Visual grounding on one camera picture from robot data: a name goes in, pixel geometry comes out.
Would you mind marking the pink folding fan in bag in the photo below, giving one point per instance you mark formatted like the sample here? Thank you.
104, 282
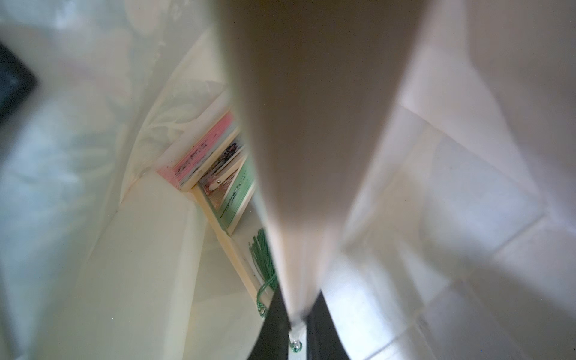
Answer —
190, 156

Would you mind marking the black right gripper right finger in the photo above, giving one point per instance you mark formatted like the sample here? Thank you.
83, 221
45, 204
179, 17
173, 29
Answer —
323, 342

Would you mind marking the bamboo folding fan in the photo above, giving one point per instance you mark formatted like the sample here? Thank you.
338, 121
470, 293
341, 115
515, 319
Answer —
313, 83

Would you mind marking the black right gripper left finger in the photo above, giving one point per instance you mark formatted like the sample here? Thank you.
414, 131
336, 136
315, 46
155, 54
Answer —
273, 340

